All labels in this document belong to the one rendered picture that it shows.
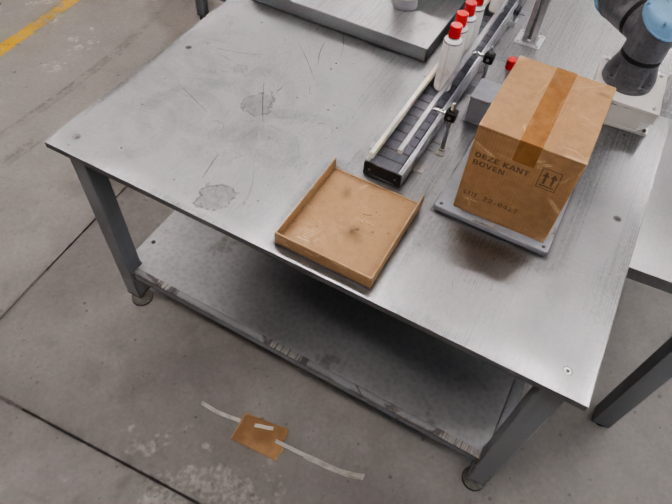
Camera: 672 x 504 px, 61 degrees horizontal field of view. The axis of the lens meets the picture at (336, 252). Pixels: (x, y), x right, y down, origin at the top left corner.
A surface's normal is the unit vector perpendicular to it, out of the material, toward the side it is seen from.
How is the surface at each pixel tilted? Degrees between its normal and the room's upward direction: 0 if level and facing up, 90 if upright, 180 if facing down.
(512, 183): 90
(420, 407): 1
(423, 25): 0
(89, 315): 0
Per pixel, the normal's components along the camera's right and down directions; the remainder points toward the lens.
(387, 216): 0.05, -0.59
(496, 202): -0.47, 0.69
